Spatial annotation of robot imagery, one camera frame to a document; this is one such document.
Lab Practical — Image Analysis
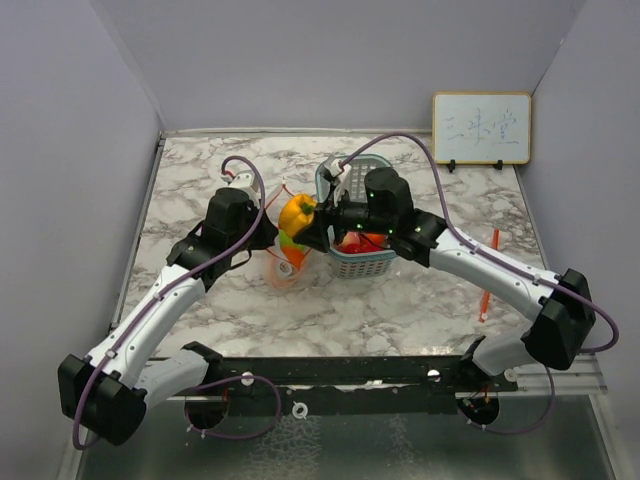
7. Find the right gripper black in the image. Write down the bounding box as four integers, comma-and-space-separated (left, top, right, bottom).
295, 184, 393, 252

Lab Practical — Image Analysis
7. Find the green toy apple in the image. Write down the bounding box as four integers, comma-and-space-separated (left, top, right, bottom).
278, 229, 298, 250

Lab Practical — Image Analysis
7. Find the yellow toy bell pepper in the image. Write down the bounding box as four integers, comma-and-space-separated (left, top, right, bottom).
278, 194, 317, 238

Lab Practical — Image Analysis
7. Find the clear zip bag orange zipper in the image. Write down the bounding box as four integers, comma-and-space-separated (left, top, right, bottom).
265, 180, 311, 289

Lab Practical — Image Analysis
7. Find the orange toy persimmon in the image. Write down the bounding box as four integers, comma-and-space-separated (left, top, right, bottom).
283, 247, 306, 270

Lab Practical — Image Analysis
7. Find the red toy apple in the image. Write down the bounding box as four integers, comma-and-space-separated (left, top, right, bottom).
273, 260, 296, 279

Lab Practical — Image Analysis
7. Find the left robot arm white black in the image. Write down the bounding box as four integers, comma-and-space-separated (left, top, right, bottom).
57, 183, 278, 450

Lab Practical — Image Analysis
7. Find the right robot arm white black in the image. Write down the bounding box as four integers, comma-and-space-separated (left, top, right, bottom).
279, 167, 595, 391

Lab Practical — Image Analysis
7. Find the red toy pepper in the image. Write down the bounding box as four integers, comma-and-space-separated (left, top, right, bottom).
334, 232, 388, 255

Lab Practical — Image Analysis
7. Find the orange toy tangerine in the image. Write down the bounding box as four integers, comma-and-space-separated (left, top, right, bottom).
361, 233, 388, 249

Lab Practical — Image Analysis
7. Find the blue white plastic basket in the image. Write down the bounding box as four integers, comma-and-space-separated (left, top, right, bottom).
315, 154, 396, 279

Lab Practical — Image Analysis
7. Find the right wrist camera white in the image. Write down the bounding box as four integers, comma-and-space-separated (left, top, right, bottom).
319, 156, 351, 203

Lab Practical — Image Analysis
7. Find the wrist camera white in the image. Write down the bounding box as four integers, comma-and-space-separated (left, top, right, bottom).
220, 170, 262, 202
319, 156, 351, 203

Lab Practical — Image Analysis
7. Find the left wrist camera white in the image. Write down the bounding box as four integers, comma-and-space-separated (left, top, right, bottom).
220, 170, 262, 202

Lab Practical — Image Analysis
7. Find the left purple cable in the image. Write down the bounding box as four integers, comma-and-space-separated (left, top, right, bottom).
72, 155, 266, 451

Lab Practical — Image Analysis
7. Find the purple cable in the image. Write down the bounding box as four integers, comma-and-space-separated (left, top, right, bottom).
339, 132, 620, 354
72, 155, 266, 451

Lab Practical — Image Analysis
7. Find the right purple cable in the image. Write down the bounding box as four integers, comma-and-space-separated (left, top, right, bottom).
339, 132, 620, 354

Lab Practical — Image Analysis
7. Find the small whiteboard wooden frame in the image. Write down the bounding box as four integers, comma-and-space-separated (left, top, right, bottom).
432, 92, 532, 165

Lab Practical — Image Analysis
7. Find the black mounting rail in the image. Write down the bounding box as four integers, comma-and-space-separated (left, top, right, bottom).
185, 342, 517, 417

